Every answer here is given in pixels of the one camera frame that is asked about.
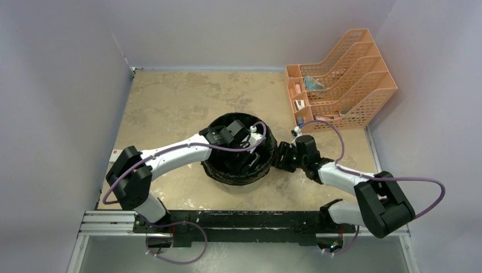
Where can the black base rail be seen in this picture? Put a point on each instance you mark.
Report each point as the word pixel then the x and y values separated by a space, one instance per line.
pixel 305 228

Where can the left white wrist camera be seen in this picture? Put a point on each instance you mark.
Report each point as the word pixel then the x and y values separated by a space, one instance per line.
pixel 255 138

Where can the orange plastic file organizer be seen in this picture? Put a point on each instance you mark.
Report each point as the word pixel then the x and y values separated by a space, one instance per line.
pixel 357 80

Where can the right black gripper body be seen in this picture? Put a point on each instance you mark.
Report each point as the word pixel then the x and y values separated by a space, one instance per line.
pixel 290 158

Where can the beige round trash bin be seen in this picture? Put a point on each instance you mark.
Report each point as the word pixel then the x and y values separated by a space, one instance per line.
pixel 239 189

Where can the blue small bottle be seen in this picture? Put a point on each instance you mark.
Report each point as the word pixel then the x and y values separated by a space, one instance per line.
pixel 300 121

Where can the black plastic trash bag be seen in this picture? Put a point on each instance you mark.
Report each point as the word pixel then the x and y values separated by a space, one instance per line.
pixel 228 131

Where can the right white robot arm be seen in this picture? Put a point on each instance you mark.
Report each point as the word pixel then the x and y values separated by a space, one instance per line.
pixel 380 206

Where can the white stapler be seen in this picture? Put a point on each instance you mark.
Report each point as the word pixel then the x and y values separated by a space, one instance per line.
pixel 299 104

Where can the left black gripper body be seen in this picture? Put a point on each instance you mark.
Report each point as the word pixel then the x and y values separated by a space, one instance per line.
pixel 240 160

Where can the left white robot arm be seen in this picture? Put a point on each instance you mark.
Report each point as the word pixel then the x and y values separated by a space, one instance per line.
pixel 131 175

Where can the aluminium frame rail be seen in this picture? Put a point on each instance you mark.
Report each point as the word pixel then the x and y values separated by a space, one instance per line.
pixel 107 223

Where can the white small box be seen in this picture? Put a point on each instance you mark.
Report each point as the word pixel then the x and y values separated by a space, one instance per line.
pixel 114 155

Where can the teal packet in organizer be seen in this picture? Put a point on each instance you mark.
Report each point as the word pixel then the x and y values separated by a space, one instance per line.
pixel 312 83

